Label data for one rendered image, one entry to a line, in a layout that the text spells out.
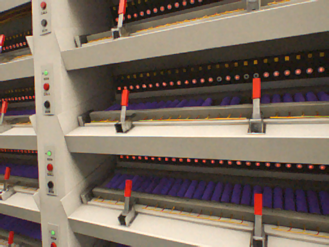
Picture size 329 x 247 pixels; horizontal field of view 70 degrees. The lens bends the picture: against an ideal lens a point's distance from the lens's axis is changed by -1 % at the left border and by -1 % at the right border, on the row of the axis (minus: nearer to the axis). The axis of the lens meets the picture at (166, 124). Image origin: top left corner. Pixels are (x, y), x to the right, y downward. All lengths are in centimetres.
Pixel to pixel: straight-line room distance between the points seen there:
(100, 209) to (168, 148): 25
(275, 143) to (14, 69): 67
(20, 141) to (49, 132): 13
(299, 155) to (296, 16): 21
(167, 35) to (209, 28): 8
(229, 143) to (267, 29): 19
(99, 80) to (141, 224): 40
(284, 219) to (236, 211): 8
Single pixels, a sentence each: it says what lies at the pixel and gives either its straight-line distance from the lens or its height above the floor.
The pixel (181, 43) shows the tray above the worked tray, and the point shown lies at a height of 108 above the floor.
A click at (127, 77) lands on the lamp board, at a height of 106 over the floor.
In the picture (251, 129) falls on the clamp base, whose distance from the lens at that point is 42.
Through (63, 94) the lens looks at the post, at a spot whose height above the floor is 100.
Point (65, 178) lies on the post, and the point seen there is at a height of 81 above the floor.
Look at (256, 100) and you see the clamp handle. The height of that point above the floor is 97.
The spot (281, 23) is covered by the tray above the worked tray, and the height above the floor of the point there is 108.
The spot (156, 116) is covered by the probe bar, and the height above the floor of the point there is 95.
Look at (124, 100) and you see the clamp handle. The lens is 52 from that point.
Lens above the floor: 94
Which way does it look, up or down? 2 degrees down
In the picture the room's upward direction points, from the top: 2 degrees counter-clockwise
